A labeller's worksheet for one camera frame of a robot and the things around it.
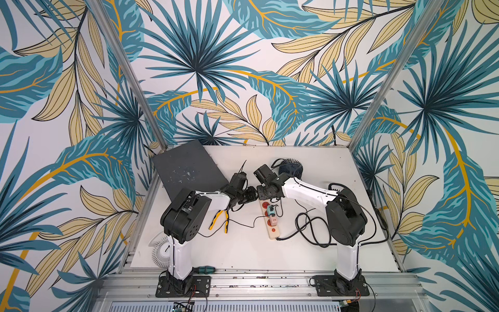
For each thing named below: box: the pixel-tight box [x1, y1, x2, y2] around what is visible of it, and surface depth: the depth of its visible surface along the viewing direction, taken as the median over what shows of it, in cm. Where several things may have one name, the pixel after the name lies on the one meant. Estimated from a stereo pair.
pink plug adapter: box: [268, 215, 278, 227], surface depth 85 cm
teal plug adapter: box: [267, 205, 276, 218], surface depth 87 cm
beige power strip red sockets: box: [258, 198, 281, 240], surface depth 87 cm
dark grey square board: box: [150, 139, 230, 201], surface depth 109 cm
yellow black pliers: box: [208, 209, 230, 234], surface depth 92 cm
